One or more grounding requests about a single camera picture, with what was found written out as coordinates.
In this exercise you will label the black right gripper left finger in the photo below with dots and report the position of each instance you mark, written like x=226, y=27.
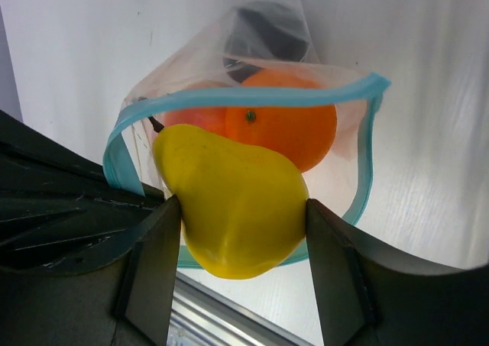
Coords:
x=127, y=302

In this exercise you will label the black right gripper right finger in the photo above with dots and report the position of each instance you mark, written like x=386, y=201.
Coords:
x=371, y=293

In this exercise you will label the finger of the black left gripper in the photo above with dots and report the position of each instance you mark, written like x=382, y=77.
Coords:
x=58, y=213

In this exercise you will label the yellow toy pear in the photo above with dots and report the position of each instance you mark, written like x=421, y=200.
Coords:
x=243, y=206

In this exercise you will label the orange toy tangerine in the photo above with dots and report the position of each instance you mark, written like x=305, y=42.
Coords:
x=303, y=135

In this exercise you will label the orange pink toy peach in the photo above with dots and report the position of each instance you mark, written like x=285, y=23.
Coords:
x=210, y=118

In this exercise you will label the clear zip top bag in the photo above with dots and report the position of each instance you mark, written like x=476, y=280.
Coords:
x=195, y=77

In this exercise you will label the dark purple toy plum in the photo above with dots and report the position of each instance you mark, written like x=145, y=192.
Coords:
x=265, y=30

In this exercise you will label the aluminium mounting rail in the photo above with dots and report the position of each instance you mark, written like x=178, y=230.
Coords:
x=201, y=316

